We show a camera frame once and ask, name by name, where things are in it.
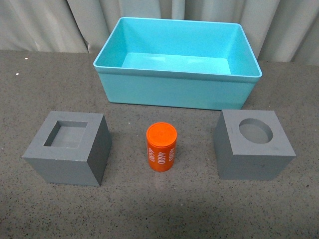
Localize turquoise plastic box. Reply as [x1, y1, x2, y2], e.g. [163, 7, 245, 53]
[94, 17, 262, 110]

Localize gray cube square hole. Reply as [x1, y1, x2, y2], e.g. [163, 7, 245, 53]
[22, 111, 112, 186]

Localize white curtain backdrop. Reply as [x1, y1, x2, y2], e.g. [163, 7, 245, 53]
[0, 0, 319, 65]

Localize orange cylinder white numbers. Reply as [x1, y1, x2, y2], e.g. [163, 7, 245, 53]
[146, 122, 177, 172]

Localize gray cube round hole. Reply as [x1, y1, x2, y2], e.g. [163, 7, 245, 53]
[213, 110, 296, 180]

